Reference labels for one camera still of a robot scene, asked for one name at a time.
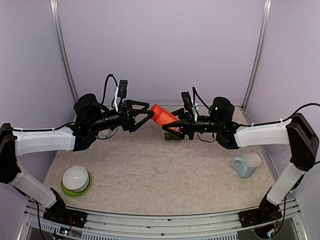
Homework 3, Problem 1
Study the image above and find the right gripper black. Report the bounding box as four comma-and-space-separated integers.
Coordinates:
162, 107, 223, 140

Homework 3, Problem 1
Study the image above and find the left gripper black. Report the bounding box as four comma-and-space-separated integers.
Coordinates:
88, 99, 155, 133

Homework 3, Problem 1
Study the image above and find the orange pill bottle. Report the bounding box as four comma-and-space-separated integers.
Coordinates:
150, 104, 179, 127

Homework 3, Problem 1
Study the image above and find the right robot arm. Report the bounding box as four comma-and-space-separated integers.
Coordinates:
162, 92, 320, 222

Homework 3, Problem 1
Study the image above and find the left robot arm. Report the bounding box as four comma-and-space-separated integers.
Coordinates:
0, 93, 154, 223

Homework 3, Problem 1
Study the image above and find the light blue mug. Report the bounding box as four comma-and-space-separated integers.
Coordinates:
232, 151, 261, 179

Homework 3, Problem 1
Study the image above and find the white bowl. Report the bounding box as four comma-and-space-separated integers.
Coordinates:
62, 165, 90, 193

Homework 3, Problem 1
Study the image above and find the green plate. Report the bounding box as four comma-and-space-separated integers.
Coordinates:
60, 173, 92, 198

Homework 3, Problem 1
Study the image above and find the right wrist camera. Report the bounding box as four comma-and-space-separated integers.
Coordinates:
181, 91, 198, 123

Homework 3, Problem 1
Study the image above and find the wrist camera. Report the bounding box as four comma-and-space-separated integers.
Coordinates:
111, 79, 128, 112
181, 91, 198, 123

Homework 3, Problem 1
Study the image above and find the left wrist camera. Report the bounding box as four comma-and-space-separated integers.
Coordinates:
111, 79, 128, 112

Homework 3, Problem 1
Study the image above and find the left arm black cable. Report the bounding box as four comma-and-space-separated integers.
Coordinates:
101, 73, 119, 105

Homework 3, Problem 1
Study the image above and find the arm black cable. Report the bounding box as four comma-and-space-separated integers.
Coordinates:
101, 73, 119, 105
234, 102, 320, 166

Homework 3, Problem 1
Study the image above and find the aluminium front rail frame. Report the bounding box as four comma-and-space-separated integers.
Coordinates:
16, 198, 309, 240

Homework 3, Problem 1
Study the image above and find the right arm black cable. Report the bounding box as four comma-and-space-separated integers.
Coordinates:
234, 102, 320, 166

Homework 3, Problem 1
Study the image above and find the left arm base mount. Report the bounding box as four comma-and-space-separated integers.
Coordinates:
43, 206, 88, 228

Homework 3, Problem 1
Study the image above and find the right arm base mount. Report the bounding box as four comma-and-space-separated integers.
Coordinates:
238, 203, 283, 228

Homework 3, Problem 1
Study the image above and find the left aluminium corner post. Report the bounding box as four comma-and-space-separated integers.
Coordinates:
49, 0, 79, 103

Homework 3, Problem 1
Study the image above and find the aluminium corner post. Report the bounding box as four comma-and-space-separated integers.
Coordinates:
49, 0, 79, 103
241, 0, 272, 112

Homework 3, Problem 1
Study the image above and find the right aluminium corner post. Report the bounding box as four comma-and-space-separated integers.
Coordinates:
241, 0, 272, 112

